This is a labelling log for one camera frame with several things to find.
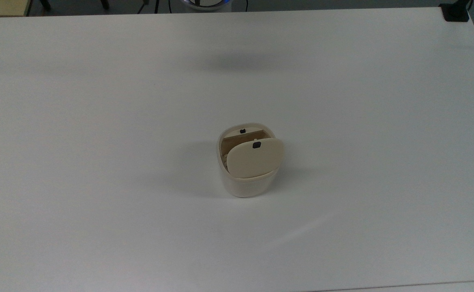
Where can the cream plastic trash bin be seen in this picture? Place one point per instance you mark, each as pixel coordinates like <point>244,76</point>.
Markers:
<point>245,187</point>

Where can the black table corner clamp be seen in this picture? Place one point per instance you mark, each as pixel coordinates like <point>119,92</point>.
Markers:
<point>455,12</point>

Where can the beige wooden board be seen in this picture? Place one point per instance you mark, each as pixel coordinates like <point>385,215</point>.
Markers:
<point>1,7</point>

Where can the black furniture leg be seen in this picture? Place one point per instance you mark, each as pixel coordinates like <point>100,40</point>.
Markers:
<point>45,4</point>
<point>104,3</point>

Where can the cream oval bin lid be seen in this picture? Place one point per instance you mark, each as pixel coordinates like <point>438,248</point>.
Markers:
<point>257,162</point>

